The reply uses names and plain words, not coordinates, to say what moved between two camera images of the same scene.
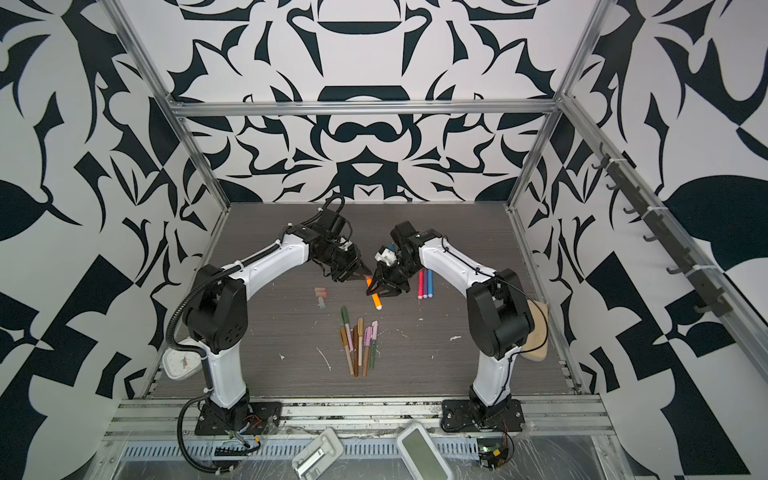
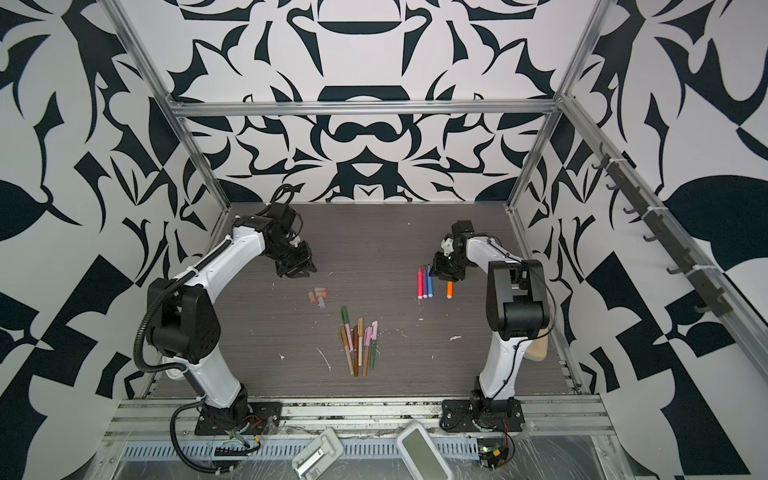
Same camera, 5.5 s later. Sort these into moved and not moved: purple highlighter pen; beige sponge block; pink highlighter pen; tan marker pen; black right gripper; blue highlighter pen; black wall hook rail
Moved: black right gripper
Not moved: tan marker pen; blue highlighter pen; pink highlighter pen; beige sponge block; black wall hook rail; purple highlighter pen
